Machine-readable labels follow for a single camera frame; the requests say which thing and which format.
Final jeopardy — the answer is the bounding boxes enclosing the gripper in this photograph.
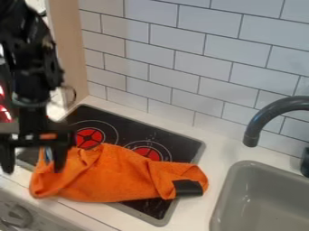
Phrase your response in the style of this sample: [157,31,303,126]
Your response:
[0,97,78,175]

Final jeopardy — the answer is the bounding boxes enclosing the orange cloth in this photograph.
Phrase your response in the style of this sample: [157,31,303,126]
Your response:
[27,143,211,203]

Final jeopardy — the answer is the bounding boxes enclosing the toy stove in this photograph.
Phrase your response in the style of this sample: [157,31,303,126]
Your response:
[15,104,208,227]

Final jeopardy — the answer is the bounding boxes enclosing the toy sink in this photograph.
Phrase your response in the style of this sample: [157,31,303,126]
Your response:
[209,160,309,231]

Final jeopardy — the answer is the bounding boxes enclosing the tap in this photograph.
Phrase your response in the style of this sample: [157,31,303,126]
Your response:
[241,95,309,179]

